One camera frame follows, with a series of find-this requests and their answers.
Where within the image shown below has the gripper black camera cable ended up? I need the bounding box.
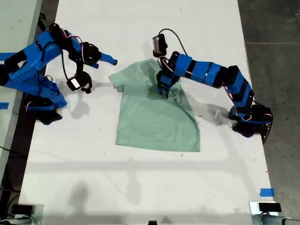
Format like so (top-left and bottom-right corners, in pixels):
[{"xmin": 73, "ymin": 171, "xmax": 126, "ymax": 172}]
[
  {"xmin": 158, "ymin": 28, "xmax": 188, "ymax": 56},
  {"xmin": 60, "ymin": 48, "xmax": 71, "ymax": 83}
]

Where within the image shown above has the pale green T-shirt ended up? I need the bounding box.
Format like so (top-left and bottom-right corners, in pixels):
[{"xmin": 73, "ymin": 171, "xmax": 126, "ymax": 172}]
[{"xmin": 109, "ymin": 59, "xmax": 202, "ymax": 153}]

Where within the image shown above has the grey metal tube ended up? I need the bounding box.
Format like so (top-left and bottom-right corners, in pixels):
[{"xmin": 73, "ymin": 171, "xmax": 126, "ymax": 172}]
[
  {"xmin": 0, "ymin": 215, "xmax": 32, "ymax": 225},
  {"xmin": 253, "ymin": 214, "xmax": 300, "ymax": 225}
]

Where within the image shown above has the thin black floor cable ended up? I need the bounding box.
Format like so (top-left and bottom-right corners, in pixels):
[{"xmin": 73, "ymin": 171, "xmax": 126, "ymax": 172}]
[{"xmin": 0, "ymin": 145, "xmax": 17, "ymax": 157}]

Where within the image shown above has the long blue tape strip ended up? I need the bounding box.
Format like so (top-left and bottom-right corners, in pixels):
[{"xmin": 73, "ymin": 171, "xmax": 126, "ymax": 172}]
[{"xmin": 0, "ymin": 52, "xmax": 17, "ymax": 61}]

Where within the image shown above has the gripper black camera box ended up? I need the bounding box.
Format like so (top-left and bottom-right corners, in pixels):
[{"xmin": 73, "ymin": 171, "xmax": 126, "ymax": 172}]
[
  {"xmin": 66, "ymin": 75, "xmax": 82, "ymax": 91},
  {"xmin": 151, "ymin": 34, "xmax": 168, "ymax": 57}
]

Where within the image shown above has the squarish blue tape piece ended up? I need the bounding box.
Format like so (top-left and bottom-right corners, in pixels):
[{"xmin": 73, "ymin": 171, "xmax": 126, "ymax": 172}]
[{"xmin": 260, "ymin": 188, "xmax": 275, "ymax": 197}]

